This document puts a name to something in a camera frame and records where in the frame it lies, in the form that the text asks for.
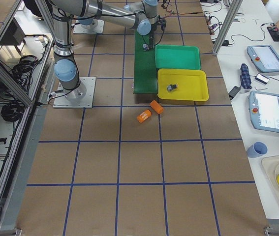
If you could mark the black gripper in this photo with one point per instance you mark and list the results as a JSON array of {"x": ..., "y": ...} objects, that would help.
[{"x": 151, "y": 40}]

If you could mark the yellow push button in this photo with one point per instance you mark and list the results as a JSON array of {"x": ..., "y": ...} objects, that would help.
[{"x": 172, "y": 87}]

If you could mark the orange cylinder with 4680 print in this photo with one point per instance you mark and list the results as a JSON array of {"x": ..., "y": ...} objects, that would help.
[{"x": 144, "y": 115}]

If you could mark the green plastic tray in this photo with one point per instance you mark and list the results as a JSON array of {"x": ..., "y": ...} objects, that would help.
[{"x": 177, "y": 57}]

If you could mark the green conveyor belt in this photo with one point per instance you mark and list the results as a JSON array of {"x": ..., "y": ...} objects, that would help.
[{"x": 145, "y": 74}]

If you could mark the yellow plastic tray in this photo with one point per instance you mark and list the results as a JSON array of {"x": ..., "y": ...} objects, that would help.
[{"x": 192, "y": 84}]

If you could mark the black power adapter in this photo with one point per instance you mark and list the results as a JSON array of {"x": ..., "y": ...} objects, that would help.
[{"x": 234, "y": 91}]

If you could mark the folded blue plaid umbrella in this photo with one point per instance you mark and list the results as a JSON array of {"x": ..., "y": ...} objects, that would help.
[{"x": 245, "y": 77}]

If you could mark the teach pendant far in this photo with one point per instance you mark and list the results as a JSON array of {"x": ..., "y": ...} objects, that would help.
[{"x": 264, "y": 57}]

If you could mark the teach pendant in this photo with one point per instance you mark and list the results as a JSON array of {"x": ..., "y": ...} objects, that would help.
[
  {"x": 264, "y": 57},
  {"x": 264, "y": 110}
]

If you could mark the teach pendant near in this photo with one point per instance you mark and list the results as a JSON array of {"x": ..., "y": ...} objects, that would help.
[{"x": 264, "y": 110}]

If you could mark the blue plastic cup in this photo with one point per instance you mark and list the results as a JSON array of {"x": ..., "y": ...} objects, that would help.
[{"x": 256, "y": 150}]

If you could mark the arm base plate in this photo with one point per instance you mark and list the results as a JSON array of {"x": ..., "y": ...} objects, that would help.
[
  {"x": 89, "y": 26},
  {"x": 81, "y": 97}
]

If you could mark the aluminium frame post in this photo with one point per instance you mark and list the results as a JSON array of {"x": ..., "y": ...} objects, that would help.
[{"x": 233, "y": 9}]

